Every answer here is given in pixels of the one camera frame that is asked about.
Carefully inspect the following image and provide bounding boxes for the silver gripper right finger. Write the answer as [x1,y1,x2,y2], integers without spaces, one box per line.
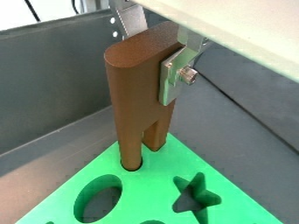
[159,25,212,106]

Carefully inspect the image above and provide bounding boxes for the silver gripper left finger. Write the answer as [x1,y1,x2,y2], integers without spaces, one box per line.
[108,0,148,39]

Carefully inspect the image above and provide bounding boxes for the brown square-circle peg object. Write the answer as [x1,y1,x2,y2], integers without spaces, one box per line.
[104,21,182,171]

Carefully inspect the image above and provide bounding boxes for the green shape sorter board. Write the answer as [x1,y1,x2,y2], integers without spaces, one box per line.
[15,135,283,224]

